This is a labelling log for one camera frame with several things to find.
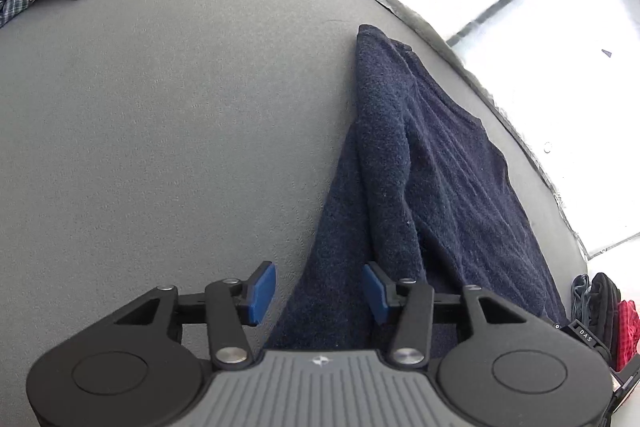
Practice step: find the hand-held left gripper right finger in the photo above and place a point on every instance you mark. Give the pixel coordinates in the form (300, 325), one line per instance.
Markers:
(375, 293)

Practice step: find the red plaid garment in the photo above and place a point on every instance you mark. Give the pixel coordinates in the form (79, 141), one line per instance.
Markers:
(629, 337)

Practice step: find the black garment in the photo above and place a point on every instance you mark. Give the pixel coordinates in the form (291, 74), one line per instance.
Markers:
(606, 307)

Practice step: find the navy blue knit garment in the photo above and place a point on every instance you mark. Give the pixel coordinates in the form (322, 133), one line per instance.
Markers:
(425, 167)

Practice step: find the dark plaid cloth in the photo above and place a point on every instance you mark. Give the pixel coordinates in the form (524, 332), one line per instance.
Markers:
(12, 4)

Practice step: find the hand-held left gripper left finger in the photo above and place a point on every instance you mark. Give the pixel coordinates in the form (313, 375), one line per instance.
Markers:
(262, 292)

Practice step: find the grey denim garment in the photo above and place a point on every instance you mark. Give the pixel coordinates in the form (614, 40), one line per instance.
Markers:
(580, 297)

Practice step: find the printed translucent plastic sheet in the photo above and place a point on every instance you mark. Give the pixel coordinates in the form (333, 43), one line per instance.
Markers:
(540, 7)

